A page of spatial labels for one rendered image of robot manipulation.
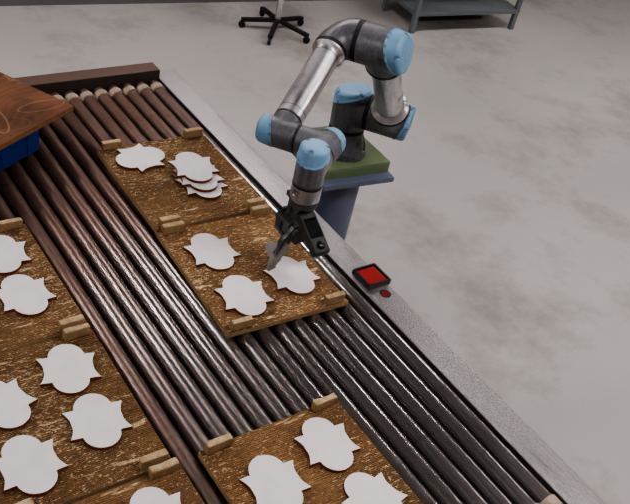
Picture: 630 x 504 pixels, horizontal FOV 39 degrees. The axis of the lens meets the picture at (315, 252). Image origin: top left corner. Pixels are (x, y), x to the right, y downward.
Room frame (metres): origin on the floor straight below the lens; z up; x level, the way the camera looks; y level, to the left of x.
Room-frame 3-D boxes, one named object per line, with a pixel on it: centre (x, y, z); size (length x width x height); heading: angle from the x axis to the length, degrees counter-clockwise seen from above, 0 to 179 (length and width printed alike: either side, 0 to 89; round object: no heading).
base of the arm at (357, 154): (2.53, -0.01, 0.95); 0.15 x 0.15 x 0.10
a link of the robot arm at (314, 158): (1.80, 0.06, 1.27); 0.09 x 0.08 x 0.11; 166
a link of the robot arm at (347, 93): (2.54, -0.01, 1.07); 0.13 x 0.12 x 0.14; 76
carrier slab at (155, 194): (2.11, 0.43, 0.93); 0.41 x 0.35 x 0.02; 42
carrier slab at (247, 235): (1.78, 0.15, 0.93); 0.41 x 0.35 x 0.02; 40
